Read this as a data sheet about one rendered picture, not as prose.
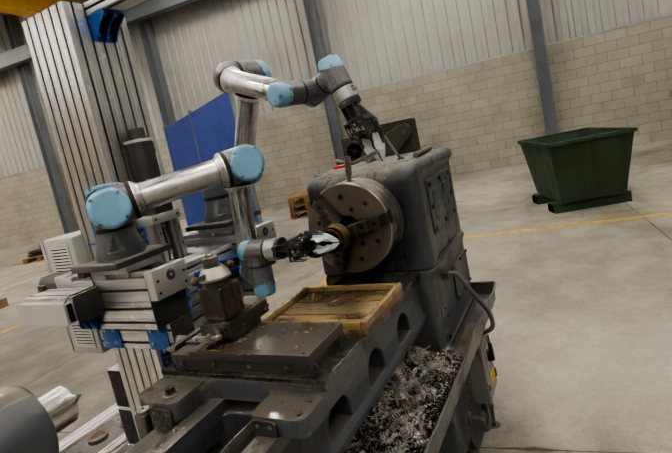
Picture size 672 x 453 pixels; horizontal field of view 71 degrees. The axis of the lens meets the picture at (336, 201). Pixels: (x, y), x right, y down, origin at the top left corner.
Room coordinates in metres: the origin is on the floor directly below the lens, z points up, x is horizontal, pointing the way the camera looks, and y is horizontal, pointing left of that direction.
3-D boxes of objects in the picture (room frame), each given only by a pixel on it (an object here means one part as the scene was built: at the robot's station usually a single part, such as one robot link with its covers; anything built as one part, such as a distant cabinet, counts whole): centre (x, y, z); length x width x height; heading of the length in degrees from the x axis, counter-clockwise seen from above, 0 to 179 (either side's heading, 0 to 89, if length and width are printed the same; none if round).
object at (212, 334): (1.14, 0.31, 0.99); 0.20 x 0.10 x 0.05; 152
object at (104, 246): (1.52, 0.71, 1.21); 0.15 x 0.15 x 0.10
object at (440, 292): (2.00, -0.22, 0.43); 0.60 x 0.48 x 0.86; 152
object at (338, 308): (1.40, 0.08, 0.89); 0.36 x 0.30 x 0.04; 62
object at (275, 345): (1.08, 0.27, 0.95); 0.43 x 0.17 x 0.05; 62
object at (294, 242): (1.48, 0.16, 1.08); 0.12 x 0.09 x 0.08; 62
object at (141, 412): (1.01, 0.52, 0.84); 0.04 x 0.04 x 0.10; 62
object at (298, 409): (1.04, 0.28, 0.90); 0.47 x 0.30 x 0.06; 62
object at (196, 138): (8.14, 2.10, 1.18); 4.12 x 0.80 x 2.35; 31
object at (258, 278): (1.58, 0.30, 0.98); 0.11 x 0.08 x 0.11; 24
